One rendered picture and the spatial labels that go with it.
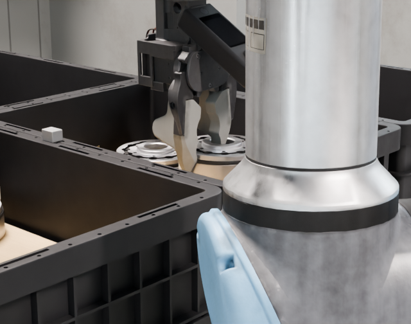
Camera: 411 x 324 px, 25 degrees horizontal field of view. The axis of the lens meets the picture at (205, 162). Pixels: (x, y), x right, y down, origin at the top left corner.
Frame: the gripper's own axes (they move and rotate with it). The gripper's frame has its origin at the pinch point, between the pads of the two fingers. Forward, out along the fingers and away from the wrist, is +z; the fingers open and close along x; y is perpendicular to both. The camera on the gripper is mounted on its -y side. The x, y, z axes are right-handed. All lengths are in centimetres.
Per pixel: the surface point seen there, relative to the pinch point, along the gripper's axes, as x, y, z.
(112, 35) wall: -155, 185, 29
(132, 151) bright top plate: -0.6, 13.0, 1.7
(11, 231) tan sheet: 21.9, 8.3, 4.2
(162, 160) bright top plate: -0.3, 7.3, 1.6
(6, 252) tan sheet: 25.9, 3.8, 4.0
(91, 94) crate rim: 0.5, 18.9, -5.0
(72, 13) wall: -156, 209, 23
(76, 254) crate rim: 36.0, -19.5, -5.7
